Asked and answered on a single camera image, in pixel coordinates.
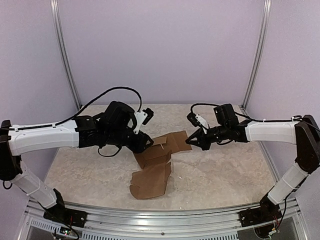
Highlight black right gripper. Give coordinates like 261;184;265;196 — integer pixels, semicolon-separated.
185;123;229;151

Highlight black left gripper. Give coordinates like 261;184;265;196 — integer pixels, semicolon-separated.
105;128;154;154

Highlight brown cardboard paper box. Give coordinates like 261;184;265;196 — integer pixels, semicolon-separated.
129;130;192;200

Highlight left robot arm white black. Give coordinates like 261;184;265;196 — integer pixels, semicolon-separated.
0;101;154;223

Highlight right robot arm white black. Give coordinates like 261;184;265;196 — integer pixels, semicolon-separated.
185;103;320;226

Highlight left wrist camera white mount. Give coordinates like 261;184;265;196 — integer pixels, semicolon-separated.
132;107;154;135

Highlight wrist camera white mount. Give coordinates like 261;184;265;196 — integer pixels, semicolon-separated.
132;107;154;135
186;112;210;134

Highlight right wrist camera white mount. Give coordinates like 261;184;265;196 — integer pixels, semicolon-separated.
186;112;210;134

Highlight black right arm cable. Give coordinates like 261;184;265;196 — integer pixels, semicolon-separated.
189;103;301;123

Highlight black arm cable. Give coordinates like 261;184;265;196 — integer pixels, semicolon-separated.
189;103;301;123
18;86;143;131

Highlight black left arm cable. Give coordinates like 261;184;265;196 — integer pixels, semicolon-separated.
18;86;143;131

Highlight front aluminium rail frame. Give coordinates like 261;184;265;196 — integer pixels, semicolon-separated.
15;198;311;240

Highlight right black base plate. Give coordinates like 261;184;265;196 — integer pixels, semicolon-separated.
238;207;282;228

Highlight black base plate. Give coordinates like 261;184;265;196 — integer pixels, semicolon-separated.
43;188;88;228
238;207;282;228

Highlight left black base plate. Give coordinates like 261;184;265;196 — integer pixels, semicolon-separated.
43;188;88;228

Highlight right aluminium frame post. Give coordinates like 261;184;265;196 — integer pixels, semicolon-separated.
241;0;272;111

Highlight aluminium frame post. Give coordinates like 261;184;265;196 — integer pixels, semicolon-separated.
50;0;82;110
241;0;272;111

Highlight left aluminium frame post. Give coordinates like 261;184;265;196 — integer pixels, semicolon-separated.
50;0;82;110

